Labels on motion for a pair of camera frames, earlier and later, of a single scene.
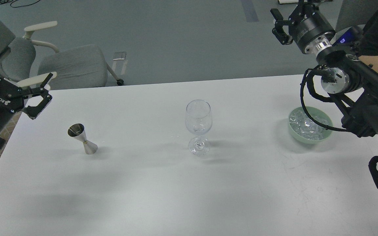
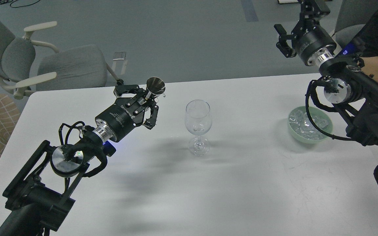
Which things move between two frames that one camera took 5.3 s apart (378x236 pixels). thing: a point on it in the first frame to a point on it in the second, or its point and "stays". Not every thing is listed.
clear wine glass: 199,121 stays
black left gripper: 3,94 to 117,121
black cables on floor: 1,2 stays
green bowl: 305,130 stays
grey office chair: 78,67 stays
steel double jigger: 77,130 to 155,85
